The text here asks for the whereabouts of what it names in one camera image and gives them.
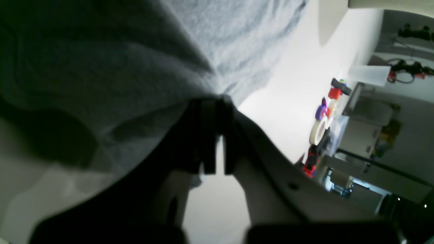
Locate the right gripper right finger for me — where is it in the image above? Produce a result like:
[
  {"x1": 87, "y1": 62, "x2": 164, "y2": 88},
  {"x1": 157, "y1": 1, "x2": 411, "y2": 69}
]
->
[{"x1": 220, "y1": 95, "x2": 403, "y2": 244}]

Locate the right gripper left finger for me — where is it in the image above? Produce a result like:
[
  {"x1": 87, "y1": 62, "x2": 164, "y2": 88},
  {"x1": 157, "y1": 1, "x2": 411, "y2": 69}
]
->
[{"x1": 30, "y1": 99, "x2": 217, "y2": 244}]

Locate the grey T-shirt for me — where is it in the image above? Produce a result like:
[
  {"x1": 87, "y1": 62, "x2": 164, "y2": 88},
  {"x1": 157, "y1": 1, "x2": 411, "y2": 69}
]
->
[{"x1": 1, "y1": 0, "x2": 308, "y2": 244}]

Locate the blue clamp with orange trigger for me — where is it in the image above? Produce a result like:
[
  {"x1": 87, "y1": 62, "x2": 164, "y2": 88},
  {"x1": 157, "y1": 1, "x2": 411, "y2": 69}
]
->
[{"x1": 302, "y1": 145, "x2": 326, "y2": 179}]

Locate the white tape roll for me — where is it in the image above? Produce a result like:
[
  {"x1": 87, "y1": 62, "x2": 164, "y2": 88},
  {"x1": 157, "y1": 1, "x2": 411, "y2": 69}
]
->
[{"x1": 309, "y1": 117, "x2": 328, "y2": 146}]

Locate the purple tape roll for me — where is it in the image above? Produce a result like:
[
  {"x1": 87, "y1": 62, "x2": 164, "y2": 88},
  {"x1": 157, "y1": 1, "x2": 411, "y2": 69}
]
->
[{"x1": 315, "y1": 97, "x2": 328, "y2": 121}]

